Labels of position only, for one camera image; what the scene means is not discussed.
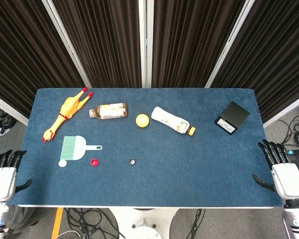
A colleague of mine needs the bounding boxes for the white partition rail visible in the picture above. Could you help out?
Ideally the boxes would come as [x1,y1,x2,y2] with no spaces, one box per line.
[0,91,29,126]
[262,91,299,128]

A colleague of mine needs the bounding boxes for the yellow floor tape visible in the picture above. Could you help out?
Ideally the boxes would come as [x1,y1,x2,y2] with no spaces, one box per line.
[51,208,64,239]

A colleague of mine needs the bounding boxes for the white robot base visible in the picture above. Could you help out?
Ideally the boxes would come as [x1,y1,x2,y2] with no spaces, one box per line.
[109,208,178,239]

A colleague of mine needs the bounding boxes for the dark pleated curtain panel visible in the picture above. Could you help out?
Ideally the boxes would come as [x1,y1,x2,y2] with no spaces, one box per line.
[210,0,299,123]
[52,0,143,88]
[0,0,87,119]
[151,0,247,88]

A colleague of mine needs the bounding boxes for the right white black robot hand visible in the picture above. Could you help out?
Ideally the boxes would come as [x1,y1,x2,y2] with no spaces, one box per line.
[252,139,299,200]

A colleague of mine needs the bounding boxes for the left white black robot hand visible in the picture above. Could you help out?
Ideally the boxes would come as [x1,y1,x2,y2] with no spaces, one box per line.
[0,149,33,203]

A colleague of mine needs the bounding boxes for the black floor cables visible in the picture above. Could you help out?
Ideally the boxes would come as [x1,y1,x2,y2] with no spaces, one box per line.
[0,102,18,136]
[64,208,122,239]
[276,101,299,151]

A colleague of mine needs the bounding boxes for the white-label bottle yellow cap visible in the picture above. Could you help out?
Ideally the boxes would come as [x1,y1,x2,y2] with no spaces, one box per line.
[150,106,196,136]

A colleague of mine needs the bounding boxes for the blue carpet table cover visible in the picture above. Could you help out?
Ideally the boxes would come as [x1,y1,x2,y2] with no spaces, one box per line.
[8,87,283,207]

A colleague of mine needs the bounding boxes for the black box with white label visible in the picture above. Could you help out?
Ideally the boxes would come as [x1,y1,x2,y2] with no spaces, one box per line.
[214,101,251,136]

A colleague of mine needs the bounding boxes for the yellow ball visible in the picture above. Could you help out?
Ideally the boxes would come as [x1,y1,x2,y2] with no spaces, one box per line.
[136,114,150,128]

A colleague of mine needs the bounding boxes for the clear bottle amber liquid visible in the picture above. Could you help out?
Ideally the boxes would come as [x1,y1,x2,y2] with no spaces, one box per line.
[89,102,128,120]

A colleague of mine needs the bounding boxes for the white partition post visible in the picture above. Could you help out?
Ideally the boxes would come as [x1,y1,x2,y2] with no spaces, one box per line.
[138,0,153,88]
[204,0,256,88]
[41,0,92,88]

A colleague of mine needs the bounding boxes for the yellow rubber chicken toy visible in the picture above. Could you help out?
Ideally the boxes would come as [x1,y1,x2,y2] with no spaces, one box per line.
[42,86,94,143]

